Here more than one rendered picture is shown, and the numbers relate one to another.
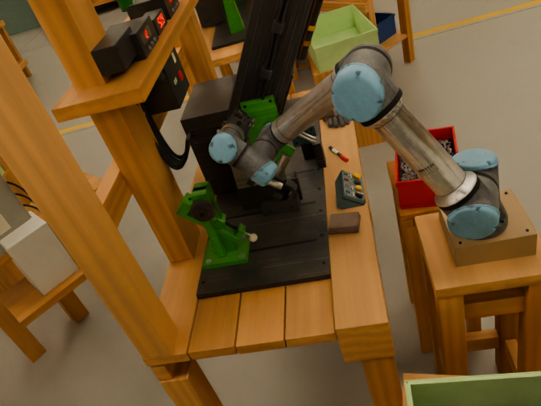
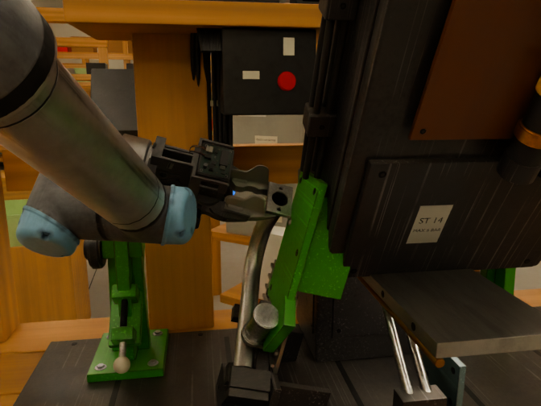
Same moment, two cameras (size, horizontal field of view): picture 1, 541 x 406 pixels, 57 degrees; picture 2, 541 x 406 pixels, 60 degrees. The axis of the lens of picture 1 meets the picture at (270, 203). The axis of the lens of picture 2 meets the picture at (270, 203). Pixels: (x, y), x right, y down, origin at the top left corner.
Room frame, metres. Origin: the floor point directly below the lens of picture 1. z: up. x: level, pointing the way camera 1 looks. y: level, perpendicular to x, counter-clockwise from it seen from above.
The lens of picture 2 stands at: (1.22, -0.66, 1.38)
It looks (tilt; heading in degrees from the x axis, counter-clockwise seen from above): 13 degrees down; 67
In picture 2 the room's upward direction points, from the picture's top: straight up
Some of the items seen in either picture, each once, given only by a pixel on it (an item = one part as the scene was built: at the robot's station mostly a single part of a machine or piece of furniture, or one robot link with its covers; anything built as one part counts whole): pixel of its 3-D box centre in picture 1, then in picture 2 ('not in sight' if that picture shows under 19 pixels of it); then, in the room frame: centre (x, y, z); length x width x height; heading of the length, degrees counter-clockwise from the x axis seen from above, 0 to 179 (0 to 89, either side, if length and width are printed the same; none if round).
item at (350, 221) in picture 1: (344, 222); not in sight; (1.22, -0.20, 0.91); 0.10 x 0.08 x 0.03; 66
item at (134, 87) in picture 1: (141, 42); (315, 26); (1.69, 0.23, 1.52); 0.90 x 0.25 x 0.04; 166
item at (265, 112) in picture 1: (265, 124); (315, 242); (1.54, -0.07, 1.17); 0.13 x 0.12 x 0.20; 166
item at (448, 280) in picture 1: (479, 246); not in sight; (1.02, -0.54, 0.83); 0.32 x 0.32 x 0.04; 76
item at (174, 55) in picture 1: (159, 79); (265, 73); (1.57, 0.20, 1.42); 0.17 x 0.12 x 0.15; 166
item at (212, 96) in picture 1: (225, 134); (378, 256); (1.77, 0.08, 1.07); 0.30 x 0.18 x 0.34; 166
